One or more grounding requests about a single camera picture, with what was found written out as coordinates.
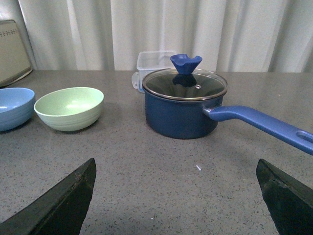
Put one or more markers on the cream white toaster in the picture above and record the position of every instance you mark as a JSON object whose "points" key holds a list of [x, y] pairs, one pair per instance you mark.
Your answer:
{"points": [[14, 60]]}

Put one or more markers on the dark blue saucepan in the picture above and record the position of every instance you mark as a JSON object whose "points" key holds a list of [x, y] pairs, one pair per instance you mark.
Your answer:
{"points": [[194, 119]]}

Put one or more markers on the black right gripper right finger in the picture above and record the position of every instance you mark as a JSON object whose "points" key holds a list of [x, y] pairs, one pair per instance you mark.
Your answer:
{"points": [[290, 202]]}

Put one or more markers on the green bowl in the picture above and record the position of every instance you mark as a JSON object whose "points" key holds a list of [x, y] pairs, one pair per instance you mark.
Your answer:
{"points": [[70, 109]]}

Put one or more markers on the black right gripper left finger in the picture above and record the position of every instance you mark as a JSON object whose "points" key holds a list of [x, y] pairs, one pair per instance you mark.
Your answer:
{"points": [[61, 210]]}

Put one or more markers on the white curtain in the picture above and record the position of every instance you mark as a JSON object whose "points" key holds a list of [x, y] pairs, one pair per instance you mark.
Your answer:
{"points": [[230, 35]]}

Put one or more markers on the clear plastic container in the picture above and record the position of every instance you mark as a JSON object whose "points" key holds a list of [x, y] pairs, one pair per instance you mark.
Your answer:
{"points": [[149, 61]]}

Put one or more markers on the glass lid blue knob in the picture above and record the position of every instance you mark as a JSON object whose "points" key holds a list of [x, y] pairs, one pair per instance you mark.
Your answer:
{"points": [[185, 82]]}

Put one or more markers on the blue-rimmed container lid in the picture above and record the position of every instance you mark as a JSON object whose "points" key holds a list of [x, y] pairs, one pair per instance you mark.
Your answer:
{"points": [[137, 81]]}

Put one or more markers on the blue bowl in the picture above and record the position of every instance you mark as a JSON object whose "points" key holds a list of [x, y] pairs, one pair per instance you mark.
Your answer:
{"points": [[16, 107]]}

